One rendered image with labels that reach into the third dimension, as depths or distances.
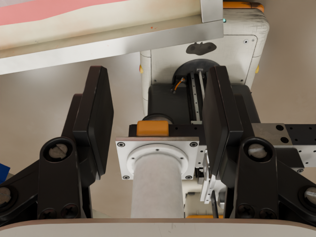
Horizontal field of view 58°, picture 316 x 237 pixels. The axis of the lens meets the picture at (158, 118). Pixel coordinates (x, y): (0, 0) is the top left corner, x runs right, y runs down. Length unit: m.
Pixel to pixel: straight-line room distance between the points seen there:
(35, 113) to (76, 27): 1.73
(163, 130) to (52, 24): 0.30
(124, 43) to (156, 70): 0.94
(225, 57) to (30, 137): 1.70
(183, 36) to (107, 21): 0.15
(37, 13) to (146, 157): 0.34
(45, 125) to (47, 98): 0.30
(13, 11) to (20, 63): 0.10
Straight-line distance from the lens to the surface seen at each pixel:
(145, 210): 0.49
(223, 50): 1.46
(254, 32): 1.45
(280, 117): 2.34
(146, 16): 0.58
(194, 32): 0.56
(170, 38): 0.56
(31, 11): 0.62
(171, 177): 0.53
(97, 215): 1.24
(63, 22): 0.61
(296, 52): 1.96
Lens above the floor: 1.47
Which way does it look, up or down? 43 degrees down
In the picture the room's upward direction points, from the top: 180 degrees clockwise
